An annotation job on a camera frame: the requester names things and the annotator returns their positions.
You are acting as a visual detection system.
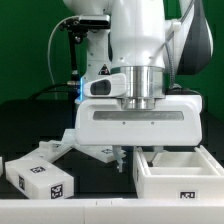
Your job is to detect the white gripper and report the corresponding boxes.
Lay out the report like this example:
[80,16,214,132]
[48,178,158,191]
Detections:
[75,95,202,173]

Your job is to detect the white door panel with knob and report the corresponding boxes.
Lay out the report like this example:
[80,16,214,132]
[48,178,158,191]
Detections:
[74,145,116,163]

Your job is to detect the white cabinet box part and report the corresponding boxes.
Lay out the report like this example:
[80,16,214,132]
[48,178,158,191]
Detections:
[5,158,74,199]

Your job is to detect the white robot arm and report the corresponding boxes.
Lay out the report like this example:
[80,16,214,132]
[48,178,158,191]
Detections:
[63,0,213,156]

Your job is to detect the white marker base sheet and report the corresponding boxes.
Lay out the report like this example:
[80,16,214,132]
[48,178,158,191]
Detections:
[62,129,75,145]

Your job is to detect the white left door panel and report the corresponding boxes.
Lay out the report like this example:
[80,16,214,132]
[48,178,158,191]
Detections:
[22,140,73,163]

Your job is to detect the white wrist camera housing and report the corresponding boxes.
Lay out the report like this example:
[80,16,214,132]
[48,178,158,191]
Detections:
[83,73,127,98]

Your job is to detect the black base cables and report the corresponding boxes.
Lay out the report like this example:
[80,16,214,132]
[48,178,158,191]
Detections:
[27,81,82,102]

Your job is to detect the white front rail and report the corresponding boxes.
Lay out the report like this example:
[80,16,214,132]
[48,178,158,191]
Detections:
[0,199,224,224]

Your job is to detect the black camera on stand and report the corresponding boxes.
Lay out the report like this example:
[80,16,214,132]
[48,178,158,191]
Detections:
[59,14,113,101]

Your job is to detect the white left rail block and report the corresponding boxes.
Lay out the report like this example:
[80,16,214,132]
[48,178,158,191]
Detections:
[0,157,3,177]

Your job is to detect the white curved cable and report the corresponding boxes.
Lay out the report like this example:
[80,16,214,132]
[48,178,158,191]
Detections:
[47,15,80,86]

